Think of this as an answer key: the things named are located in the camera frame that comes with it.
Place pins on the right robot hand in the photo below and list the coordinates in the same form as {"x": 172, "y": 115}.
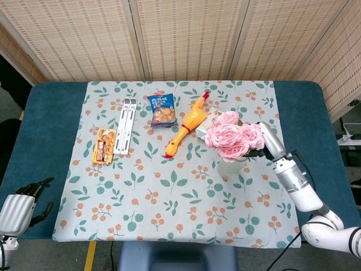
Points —
{"x": 272, "y": 142}

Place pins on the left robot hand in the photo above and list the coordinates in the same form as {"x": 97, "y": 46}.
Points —
{"x": 17, "y": 207}

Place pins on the pink flower bouquet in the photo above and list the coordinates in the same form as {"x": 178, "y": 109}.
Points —
{"x": 232, "y": 135}

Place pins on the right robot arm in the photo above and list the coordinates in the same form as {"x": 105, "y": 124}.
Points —
{"x": 313, "y": 203}

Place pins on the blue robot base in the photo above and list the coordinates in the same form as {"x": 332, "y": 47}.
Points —
{"x": 177, "y": 257}

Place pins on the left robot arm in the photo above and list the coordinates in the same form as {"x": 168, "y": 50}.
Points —
{"x": 7, "y": 249}

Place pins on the transparent glass vase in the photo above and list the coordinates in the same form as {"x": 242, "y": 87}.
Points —
{"x": 229, "y": 168}

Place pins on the white silver snack bag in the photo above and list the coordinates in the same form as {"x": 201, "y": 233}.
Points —
{"x": 207, "y": 122}

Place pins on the yellow rubber chicken toy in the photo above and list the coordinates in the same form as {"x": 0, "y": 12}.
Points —
{"x": 187, "y": 125}

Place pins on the yellow orange snack box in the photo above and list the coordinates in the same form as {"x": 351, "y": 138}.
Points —
{"x": 104, "y": 146}

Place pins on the floral patterned tablecloth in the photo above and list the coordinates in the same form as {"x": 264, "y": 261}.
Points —
{"x": 169, "y": 186}

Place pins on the blue biscuit snack bag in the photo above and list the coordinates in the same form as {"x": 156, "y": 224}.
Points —
{"x": 162, "y": 110}

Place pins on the white folding laptop stand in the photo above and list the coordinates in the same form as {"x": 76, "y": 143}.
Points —
{"x": 125, "y": 125}

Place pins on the bamboo folding screen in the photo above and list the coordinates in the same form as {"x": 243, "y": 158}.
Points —
{"x": 180, "y": 39}

